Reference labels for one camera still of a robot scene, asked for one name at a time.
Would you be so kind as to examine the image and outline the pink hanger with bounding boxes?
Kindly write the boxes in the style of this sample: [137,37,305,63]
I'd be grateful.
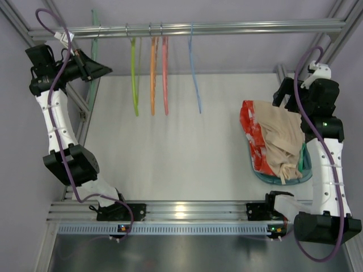
[162,36,169,116]

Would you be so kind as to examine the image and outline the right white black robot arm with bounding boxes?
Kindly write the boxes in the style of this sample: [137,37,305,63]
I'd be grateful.
[274,79,362,245]

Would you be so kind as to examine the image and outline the front aluminium frame rail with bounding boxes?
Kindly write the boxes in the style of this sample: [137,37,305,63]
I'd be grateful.
[47,199,285,224]

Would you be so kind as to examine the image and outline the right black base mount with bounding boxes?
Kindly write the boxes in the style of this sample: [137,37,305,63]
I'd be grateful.
[246,202,280,221]

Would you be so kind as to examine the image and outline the light blue hanger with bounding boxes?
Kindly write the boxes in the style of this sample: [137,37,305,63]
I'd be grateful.
[188,23,202,114]

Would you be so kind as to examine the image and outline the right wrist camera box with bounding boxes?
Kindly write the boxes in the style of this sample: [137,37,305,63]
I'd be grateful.
[300,61,331,90]

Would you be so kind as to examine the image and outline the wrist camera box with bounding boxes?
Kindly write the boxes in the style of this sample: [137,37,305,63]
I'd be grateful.
[54,32,74,48]
[300,61,331,90]

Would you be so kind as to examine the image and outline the orange hanger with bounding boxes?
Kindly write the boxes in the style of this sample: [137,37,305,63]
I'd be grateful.
[150,37,159,116]

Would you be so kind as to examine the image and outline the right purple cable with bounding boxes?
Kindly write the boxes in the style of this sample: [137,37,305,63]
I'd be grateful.
[293,46,345,261]

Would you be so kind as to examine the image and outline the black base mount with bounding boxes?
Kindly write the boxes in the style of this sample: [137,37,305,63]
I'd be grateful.
[246,202,280,221]
[88,203,147,222]

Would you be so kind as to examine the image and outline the aluminium hanging rail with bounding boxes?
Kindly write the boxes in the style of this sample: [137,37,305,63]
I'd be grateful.
[27,18,347,39]

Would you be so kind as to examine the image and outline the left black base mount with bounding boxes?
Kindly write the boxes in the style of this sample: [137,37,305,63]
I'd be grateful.
[88,203,147,222]

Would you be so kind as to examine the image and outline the grey slotted cable duct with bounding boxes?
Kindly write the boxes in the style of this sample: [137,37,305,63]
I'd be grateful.
[57,223,282,236]

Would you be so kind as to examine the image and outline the beige trousers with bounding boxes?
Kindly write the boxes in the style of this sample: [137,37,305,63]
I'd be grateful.
[253,99,306,185]

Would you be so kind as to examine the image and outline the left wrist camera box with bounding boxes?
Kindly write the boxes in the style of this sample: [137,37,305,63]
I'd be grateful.
[54,32,74,48]

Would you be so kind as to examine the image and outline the teal green hanger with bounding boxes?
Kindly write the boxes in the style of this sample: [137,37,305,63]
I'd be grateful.
[88,9,101,112]

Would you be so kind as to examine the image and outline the lime green hanger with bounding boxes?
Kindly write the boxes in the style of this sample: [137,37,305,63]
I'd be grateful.
[130,37,139,117]

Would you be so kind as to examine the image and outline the teal plastic basket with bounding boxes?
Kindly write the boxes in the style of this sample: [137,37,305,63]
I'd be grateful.
[252,134,312,186]

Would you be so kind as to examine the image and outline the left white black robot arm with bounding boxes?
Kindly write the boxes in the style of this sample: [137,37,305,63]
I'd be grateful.
[26,44,133,221]

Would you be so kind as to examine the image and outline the red white tie-dye garment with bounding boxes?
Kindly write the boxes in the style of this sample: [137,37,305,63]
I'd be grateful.
[240,100,275,176]

